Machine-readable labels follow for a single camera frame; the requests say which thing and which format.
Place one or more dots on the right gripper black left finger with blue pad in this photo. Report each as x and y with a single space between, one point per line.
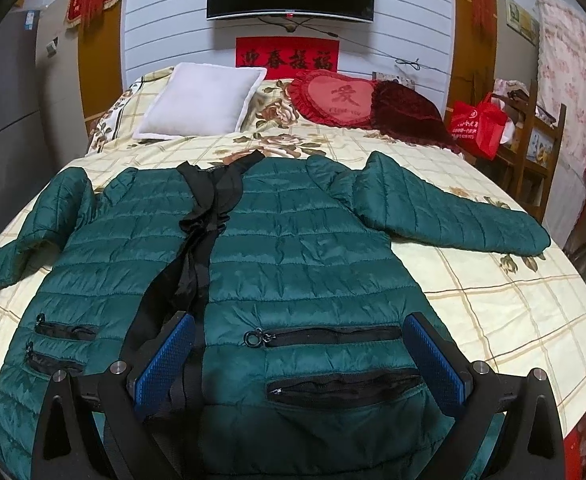
90 427

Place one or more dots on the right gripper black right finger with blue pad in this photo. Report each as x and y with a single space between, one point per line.
529 444

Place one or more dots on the dark green puffer jacket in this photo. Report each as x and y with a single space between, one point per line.
299 370

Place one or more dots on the wooden shelf rack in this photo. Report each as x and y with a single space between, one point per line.
525 166

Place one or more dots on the red shopping bag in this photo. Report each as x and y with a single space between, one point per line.
478 129

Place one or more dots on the grey refrigerator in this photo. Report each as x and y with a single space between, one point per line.
25 161

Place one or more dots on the white square pillow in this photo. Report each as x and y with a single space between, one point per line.
201 100

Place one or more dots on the dark red velvet cushion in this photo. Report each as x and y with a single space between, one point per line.
403 114

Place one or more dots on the floral pink curtain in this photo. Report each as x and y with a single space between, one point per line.
562 74

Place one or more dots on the red heart-shaped cushion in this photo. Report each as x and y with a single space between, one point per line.
332 99

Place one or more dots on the red calligraphy banner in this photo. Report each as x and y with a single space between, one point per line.
286 56

